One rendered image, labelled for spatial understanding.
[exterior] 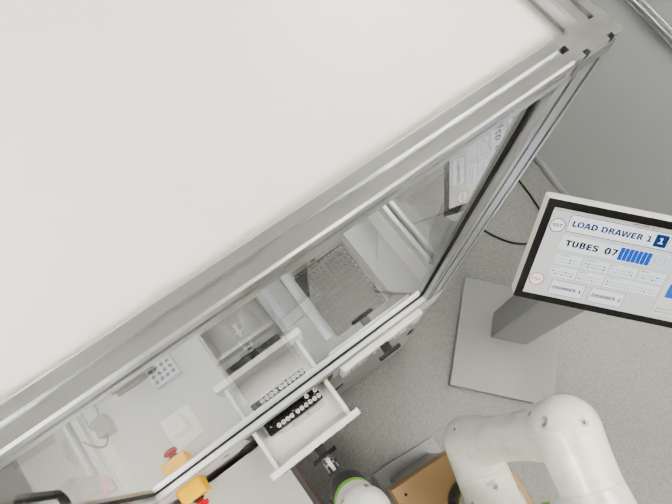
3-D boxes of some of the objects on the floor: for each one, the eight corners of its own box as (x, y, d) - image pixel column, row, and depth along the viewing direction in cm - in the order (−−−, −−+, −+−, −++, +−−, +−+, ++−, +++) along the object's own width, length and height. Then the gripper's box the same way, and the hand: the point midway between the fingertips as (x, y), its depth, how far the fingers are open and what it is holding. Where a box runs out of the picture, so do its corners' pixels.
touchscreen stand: (551, 407, 244) (697, 373, 148) (448, 385, 246) (527, 337, 150) (559, 299, 261) (695, 205, 165) (463, 279, 263) (542, 176, 168)
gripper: (319, 477, 127) (302, 448, 150) (351, 523, 127) (329, 487, 151) (345, 456, 128) (324, 431, 151) (377, 501, 129) (351, 469, 152)
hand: (329, 463), depth 148 cm, fingers closed, pressing on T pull
